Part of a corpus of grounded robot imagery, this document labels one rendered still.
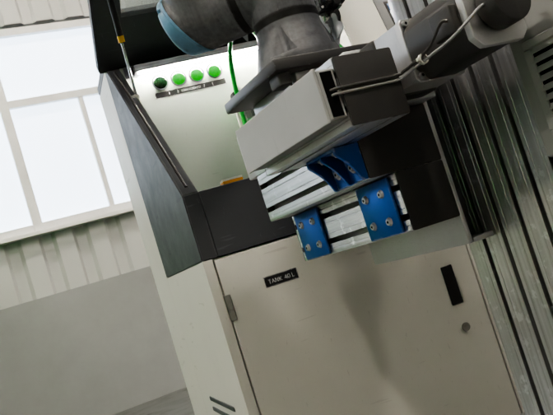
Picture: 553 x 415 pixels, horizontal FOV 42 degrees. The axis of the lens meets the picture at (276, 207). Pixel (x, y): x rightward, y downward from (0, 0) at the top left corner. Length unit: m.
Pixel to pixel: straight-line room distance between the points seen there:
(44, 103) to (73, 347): 1.92
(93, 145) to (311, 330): 4.42
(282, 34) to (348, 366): 0.86
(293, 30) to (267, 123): 0.26
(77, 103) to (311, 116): 5.26
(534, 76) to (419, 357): 1.01
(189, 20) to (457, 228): 0.58
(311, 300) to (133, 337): 4.15
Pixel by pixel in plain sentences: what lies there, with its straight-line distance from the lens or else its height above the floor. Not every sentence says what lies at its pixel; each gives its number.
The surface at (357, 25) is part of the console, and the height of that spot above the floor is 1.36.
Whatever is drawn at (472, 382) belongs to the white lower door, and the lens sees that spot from 1.91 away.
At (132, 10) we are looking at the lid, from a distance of 2.24.
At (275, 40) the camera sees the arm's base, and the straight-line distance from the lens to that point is 1.23.
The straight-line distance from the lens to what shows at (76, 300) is 5.73.
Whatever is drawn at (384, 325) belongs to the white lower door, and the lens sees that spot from 1.80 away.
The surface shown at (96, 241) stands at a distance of 5.82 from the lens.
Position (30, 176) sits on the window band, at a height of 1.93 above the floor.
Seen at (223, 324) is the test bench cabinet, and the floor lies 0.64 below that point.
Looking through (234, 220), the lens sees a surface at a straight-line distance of 1.69.
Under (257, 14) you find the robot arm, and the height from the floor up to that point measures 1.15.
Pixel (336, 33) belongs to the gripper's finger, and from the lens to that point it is 1.85.
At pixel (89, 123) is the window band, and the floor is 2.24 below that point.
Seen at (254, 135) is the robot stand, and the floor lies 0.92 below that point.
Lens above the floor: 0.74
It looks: 4 degrees up
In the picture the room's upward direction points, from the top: 17 degrees counter-clockwise
